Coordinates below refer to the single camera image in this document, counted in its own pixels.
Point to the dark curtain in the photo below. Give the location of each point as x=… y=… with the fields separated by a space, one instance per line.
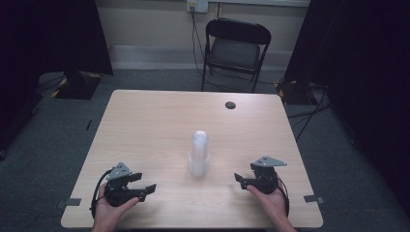
x=361 y=64
x=48 y=38

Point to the black stand base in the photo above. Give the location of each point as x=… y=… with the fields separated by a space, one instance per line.
x=77 y=85
x=291 y=93

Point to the black table grommet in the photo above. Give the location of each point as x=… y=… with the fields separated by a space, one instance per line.
x=230 y=105

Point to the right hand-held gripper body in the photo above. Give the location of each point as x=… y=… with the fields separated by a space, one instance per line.
x=267 y=179

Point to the person's left hand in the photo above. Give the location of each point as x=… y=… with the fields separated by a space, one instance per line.
x=108 y=212

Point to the grey tape strip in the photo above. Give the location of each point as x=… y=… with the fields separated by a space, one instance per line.
x=71 y=202
x=312 y=198

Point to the person's right hand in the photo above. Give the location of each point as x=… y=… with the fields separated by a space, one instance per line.
x=272 y=204

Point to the black folding chair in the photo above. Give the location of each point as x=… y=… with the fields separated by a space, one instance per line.
x=235 y=51

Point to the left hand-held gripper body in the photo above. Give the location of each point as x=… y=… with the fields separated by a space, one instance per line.
x=116 y=192

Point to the stack of translucent plastic cups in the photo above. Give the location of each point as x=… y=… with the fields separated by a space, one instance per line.
x=198 y=154

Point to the white wall socket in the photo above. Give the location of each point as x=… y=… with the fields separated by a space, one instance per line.
x=197 y=5

